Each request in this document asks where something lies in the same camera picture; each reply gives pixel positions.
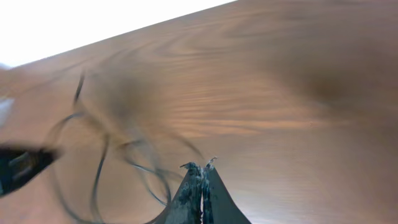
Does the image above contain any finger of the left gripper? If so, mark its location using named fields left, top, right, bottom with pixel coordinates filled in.
left=1, top=146, right=59, bottom=197

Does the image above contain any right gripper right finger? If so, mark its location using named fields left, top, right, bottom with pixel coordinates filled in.
left=202, top=157, right=251, bottom=224

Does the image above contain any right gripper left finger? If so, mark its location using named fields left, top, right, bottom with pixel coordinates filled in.
left=154, top=162, right=202, bottom=224

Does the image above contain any black USB cable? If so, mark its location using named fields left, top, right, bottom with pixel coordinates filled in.
left=43, top=71, right=206, bottom=224

